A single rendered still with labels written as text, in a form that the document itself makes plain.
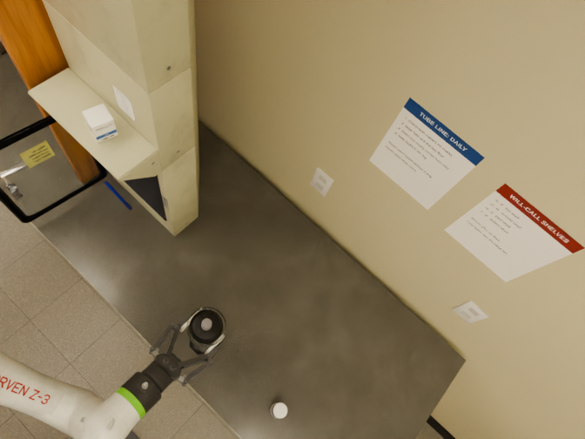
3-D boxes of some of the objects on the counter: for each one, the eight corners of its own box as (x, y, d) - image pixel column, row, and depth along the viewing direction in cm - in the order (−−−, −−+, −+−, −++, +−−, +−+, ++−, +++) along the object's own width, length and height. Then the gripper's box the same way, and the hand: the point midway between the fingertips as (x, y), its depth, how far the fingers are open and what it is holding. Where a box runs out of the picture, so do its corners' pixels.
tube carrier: (205, 315, 145) (206, 299, 126) (228, 338, 144) (234, 325, 125) (180, 340, 140) (178, 327, 121) (204, 363, 139) (205, 354, 120)
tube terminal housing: (166, 138, 170) (137, -51, 100) (226, 193, 165) (240, 35, 95) (112, 177, 160) (39, -4, 90) (175, 237, 155) (149, 96, 85)
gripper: (183, 409, 109) (241, 346, 124) (122, 349, 112) (186, 293, 127) (178, 417, 115) (234, 354, 130) (119, 359, 118) (181, 305, 133)
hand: (205, 330), depth 127 cm, fingers closed on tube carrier, 9 cm apart
